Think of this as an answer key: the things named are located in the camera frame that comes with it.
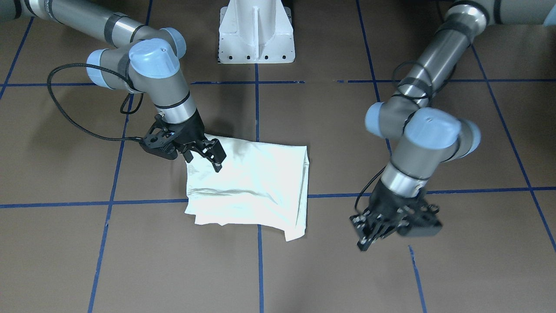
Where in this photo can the white camera post base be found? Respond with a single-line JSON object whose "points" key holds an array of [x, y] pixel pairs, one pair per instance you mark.
{"points": [[256, 31]]}

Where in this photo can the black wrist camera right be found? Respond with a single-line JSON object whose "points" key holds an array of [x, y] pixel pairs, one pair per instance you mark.
{"points": [[159, 140]]}

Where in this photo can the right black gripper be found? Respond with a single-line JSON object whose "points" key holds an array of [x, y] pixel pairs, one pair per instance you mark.
{"points": [[191, 130]]}

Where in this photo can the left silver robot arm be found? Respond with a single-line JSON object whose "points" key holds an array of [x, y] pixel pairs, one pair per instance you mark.
{"points": [[428, 136]]}

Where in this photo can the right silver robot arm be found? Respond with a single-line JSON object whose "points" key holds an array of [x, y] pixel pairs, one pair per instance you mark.
{"points": [[142, 60]]}

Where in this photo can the cream long-sleeve cat shirt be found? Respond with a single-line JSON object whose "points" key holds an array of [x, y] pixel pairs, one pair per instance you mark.
{"points": [[259, 183]]}

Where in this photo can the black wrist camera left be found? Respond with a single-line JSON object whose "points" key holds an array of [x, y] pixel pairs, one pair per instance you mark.
{"points": [[421, 221]]}

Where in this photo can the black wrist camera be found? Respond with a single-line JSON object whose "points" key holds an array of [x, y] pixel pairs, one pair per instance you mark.
{"points": [[159, 140], [421, 221]]}

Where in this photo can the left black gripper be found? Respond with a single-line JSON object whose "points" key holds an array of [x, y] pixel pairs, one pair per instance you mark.
{"points": [[385, 198]]}

